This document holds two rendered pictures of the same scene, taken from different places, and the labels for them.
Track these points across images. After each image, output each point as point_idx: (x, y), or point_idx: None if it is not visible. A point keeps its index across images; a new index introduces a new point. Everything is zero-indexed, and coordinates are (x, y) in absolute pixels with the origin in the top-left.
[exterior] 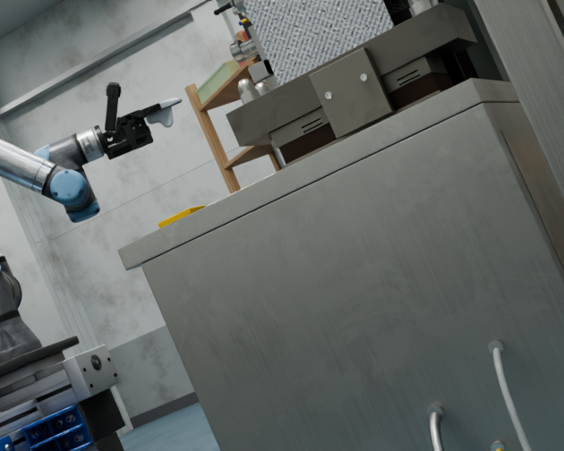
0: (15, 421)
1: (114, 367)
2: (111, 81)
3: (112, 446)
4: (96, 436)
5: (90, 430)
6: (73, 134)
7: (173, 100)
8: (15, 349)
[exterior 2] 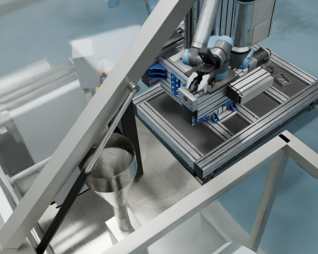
0: (183, 80)
1: (192, 107)
2: (200, 48)
3: (188, 115)
4: (183, 107)
5: (182, 105)
6: (214, 47)
7: (187, 84)
8: None
